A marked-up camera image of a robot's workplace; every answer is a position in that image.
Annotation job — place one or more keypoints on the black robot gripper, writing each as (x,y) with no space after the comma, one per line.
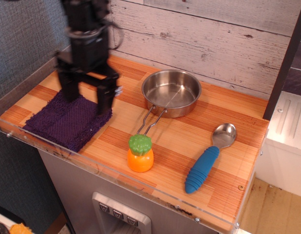
(87,62)

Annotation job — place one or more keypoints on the purple cloth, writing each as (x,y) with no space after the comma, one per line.
(68,124)

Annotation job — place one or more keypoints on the spoon with blue handle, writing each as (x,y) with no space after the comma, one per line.
(222,137)

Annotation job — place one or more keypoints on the silver dispenser button panel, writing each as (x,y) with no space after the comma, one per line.
(116,218)

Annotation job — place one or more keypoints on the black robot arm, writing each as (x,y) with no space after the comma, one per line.
(86,17)

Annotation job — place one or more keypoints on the white toy sink unit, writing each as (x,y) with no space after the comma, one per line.
(279,161)

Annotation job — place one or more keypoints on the orange toy carrot green top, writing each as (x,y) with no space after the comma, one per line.
(140,157)

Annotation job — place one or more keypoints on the silver pan with wire handle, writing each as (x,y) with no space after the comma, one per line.
(170,94)

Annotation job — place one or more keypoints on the clear acrylic table guard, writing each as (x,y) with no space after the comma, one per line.
(176,142)

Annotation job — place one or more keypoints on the grey toy fridge cabinet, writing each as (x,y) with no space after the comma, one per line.
(75,187)

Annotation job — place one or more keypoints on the orange textured toy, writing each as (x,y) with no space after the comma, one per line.
(20,229)

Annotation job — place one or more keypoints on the dark right vertical post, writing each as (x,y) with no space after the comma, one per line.
(284,70)

